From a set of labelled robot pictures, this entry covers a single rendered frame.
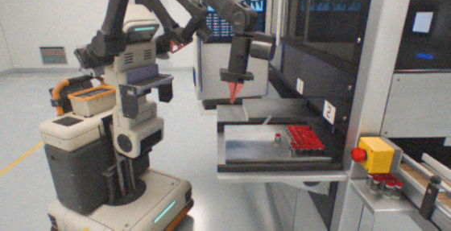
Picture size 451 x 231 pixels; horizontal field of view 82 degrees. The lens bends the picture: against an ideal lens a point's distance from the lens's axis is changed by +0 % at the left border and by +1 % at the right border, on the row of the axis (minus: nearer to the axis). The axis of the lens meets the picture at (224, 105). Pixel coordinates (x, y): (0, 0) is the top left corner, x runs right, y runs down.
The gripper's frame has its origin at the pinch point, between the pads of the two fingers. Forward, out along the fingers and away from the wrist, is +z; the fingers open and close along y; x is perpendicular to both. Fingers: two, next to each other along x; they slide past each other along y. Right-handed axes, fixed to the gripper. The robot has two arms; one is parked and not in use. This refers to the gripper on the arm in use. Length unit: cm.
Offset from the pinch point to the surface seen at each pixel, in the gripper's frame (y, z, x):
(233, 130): 4.8, 19.4, 20.7
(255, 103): 19, 17, 54
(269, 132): 19.9, 18.1, 20.3
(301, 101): 44, 13, 54
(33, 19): -407, 40, 547
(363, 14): 31.5, -30.1, -3.9
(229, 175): 2.0, 21.5, -8.9
